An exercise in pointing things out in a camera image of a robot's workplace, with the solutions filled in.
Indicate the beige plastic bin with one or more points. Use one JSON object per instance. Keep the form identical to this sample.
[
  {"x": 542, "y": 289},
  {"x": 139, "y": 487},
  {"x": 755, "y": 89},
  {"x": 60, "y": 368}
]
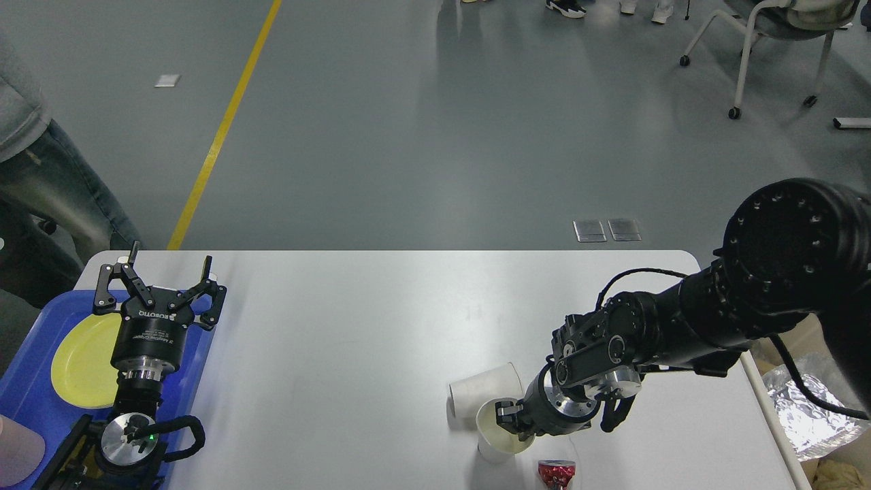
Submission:
[{"x": 806, "y": 337}]

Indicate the yellow plate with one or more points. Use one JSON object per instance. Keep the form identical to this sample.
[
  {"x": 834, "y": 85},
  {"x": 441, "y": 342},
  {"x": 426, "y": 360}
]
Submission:
[{"x": 82, "y": 374}]

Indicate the right metal floor plate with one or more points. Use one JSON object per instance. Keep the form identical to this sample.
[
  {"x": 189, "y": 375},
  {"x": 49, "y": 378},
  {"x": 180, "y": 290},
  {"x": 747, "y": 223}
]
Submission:
[{"x": 625, "y": 230}]

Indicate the white metal bar on floor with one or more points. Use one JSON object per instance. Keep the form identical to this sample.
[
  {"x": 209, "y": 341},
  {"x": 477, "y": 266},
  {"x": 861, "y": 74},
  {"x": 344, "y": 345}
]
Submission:
[{"x": 850, "y": 123}]

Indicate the brown paper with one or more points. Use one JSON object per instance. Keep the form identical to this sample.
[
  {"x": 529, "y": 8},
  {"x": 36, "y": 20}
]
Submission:
[{"x": 832, "y": 474}]

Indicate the left metal floor plate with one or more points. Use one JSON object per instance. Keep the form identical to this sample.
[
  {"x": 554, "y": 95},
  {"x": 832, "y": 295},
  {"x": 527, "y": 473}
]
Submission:
[{"x": 589, "y": 231}]

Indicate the blue plastic tray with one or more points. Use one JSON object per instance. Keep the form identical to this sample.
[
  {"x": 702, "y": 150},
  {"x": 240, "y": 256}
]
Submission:
[{"x": 27, "y": 394}]

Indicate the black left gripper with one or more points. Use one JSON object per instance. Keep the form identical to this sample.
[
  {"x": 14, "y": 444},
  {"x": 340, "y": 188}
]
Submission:
[{"x": 150, "y": 337}]

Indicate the grey office chair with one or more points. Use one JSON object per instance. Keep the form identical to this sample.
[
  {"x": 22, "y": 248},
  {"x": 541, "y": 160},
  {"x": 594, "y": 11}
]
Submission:
[{"x": 781, "y": 20}]

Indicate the white paper cup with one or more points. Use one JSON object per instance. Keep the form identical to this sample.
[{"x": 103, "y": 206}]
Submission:
[
  {"x": 495, "y": 444},
  {"x": 467, "y": 395}
]

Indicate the crushed red can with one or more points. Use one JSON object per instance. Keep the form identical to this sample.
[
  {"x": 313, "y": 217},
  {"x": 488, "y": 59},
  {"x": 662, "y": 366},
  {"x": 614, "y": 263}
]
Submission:
[{"x": 556, "y": 473}]

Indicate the metal floor plate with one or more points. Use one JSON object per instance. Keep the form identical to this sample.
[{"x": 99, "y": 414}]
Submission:
[
  {"x": 625, "y": 230},
  {"x": 589, "y": 231}
]

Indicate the aluminium foil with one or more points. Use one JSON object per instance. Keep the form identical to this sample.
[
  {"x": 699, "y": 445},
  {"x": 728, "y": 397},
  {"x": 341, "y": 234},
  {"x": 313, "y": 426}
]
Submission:
[{"x": 814, "y": 432}]

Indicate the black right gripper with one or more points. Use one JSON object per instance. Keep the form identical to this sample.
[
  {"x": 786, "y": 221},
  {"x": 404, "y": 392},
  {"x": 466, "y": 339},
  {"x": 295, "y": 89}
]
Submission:
[{"x": 544, "y": 410}]

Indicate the people's feet in background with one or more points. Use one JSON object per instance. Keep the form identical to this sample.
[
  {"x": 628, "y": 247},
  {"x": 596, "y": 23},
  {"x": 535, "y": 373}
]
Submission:
[{"x": 662, "y": 10}]

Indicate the person in black clothes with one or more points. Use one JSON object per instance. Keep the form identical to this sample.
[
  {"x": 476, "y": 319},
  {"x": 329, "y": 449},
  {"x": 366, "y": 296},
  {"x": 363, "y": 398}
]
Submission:
[{"x": 56, "y": 211}]

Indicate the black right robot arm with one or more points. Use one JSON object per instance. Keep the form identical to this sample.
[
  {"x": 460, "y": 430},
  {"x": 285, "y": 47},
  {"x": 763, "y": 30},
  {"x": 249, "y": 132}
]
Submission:
[{"x": 793, "y": 249}]

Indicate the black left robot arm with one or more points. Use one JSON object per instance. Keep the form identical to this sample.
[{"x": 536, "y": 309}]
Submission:
[{"x": 127, "y": 449}]

